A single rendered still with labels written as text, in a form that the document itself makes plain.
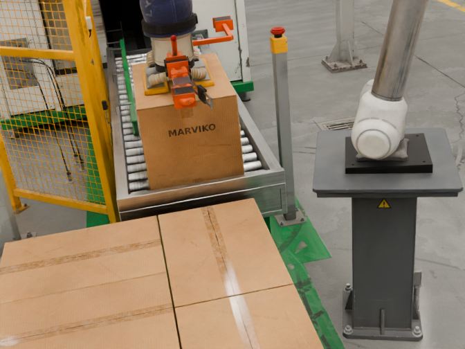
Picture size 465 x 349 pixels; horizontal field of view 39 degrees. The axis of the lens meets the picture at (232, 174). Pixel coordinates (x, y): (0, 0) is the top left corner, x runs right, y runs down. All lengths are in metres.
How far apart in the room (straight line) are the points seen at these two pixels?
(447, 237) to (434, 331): 0.70
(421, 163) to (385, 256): 0.42
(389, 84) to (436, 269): 1.28
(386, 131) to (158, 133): 0.95
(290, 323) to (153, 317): 0.43
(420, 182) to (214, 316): 0.83
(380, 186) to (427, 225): 1.23
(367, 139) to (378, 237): 0.54
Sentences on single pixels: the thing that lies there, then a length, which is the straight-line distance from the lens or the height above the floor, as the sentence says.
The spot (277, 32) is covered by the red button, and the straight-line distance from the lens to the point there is 3.08.
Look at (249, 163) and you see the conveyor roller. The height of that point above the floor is 0.55.
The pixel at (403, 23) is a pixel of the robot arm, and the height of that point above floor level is 1.31.
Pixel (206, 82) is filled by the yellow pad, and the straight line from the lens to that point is 2.70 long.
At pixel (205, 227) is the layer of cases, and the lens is 2.49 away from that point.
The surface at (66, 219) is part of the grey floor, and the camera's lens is 3.85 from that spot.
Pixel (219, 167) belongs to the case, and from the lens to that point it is 2.70.
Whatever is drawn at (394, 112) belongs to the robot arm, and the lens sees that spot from 2.13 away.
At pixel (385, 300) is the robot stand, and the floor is 0.17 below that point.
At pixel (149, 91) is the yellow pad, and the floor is 0.97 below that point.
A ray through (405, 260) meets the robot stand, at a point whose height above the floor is 0.36.
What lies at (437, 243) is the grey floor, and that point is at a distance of 3.34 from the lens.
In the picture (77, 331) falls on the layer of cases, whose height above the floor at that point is 0.54.
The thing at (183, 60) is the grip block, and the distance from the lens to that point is 2.58.
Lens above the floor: 1.86
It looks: 27 degrees down
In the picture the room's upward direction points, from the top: 6 degrees counter-clockwise
